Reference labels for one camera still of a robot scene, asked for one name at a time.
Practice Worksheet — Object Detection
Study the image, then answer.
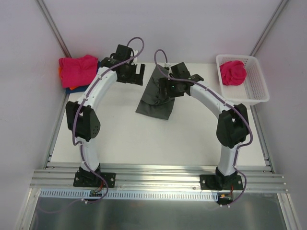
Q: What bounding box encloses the dark grey t-shirt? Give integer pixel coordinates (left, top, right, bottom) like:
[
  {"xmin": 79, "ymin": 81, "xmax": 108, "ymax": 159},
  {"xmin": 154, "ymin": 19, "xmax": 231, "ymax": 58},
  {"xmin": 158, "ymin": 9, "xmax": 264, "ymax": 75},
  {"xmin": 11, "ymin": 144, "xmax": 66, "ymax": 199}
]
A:
[{"xmin": 136, "ymin": 67, "xmax": 175, "ymax": 120}]

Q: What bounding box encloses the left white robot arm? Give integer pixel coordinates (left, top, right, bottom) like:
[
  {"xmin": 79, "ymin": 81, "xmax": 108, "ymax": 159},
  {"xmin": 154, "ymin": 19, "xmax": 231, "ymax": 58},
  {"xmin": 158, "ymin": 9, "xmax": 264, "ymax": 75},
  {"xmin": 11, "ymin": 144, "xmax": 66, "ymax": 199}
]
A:
[{"xmin": 65, "ymin": 45, "xmax": 145, "ymax": 186}]

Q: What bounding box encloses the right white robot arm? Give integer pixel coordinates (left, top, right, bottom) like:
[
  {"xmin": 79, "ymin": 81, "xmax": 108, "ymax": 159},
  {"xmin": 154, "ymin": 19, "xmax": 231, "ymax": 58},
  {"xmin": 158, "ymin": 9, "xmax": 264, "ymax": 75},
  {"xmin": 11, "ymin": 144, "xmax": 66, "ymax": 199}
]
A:
[{"xmin": 158, "ymin": 62, "xmax": 250, "ymax": 191}]

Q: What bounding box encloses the folded blue t-shirt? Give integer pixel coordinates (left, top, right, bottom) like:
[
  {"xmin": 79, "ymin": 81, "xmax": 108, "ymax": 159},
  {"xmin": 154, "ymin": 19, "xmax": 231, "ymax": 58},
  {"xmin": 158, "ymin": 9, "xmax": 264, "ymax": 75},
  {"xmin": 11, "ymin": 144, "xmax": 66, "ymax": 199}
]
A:
[{"xmin": 65, "ymin": 61, "xmax": 101, "ymax": 94}]

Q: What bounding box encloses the folded pink t-shirt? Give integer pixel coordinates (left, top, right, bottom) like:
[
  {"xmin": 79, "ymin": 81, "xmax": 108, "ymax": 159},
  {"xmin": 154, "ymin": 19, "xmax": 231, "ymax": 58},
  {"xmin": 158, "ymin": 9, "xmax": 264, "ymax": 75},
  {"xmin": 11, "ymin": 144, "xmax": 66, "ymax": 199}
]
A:
[{"xmin": 58, "ymin": 55, "xmax": 98, "ymax": 86}]

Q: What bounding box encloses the folded orange t-shirt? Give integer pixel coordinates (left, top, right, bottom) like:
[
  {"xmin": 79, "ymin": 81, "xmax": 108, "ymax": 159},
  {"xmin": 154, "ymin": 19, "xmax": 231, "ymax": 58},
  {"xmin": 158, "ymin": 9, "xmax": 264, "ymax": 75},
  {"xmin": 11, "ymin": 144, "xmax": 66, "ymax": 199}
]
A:
[{"xmin": 58, "ymin": 67, "xmax": 78, "ymax": 90}]

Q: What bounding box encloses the crumpled pink t-shirt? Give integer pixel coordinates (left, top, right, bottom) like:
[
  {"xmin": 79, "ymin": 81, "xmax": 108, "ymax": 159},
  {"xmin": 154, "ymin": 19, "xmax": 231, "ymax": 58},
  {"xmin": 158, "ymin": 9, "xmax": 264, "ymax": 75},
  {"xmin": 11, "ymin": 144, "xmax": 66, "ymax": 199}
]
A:
[{"xmin": 219, "ymin": 60, "xmax": 247, "ymax": 86}]

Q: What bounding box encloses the white plastic basket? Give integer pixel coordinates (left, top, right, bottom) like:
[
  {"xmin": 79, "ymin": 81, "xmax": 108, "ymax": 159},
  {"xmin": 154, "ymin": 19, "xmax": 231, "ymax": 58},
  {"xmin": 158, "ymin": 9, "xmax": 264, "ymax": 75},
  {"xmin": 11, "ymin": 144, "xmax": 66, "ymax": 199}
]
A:
[{"xmin": 216, "ymin": 54, "xmax": 270, "ymax": 106}]

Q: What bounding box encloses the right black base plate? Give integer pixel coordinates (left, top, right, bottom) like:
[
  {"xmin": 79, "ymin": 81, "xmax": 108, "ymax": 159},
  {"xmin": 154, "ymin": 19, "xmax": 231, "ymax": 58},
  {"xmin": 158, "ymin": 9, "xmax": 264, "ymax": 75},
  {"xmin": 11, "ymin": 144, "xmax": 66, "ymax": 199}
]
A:
[{"xmin": 200, "ymin": 174, "xmax": 243, "ymax": 191}]

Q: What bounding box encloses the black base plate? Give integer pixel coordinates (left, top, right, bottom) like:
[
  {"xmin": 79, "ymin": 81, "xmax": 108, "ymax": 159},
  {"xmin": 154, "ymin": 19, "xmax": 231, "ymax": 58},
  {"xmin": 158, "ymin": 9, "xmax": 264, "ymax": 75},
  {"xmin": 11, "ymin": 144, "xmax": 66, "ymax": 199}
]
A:
[
  {"xmin": 200, "ymin": 174, "xmax": 243, "ymax": 191},
  {"xmin": 73, "ymin": 172, "xmax": 116, "ymax": 188}
]

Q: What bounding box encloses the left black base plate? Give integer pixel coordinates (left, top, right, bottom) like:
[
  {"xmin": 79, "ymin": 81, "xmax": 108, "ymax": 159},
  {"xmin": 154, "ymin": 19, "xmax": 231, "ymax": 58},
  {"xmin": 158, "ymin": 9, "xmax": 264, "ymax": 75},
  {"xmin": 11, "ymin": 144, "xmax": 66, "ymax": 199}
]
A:
[{"xmin": 73, "ymin": 172, "xmax": 116, "ymax": 188}]

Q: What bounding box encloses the aluminium mounting rail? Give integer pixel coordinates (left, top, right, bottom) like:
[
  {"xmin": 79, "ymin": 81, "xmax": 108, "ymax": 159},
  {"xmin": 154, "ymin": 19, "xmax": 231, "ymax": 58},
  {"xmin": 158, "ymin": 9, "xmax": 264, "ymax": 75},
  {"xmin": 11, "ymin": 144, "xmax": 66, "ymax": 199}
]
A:
[{"xmin": 30, "ymin": 162, "xmax": 289, "ymax": 193}]

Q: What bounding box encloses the white slotted cable duct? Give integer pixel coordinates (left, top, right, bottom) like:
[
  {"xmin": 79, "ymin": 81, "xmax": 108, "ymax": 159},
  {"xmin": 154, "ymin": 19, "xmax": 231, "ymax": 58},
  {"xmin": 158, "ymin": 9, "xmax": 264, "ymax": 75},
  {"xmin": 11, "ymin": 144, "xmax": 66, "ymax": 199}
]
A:
[{"xmin": 40, "ymin": 189, "xmax": 218, "ymax": 202}]

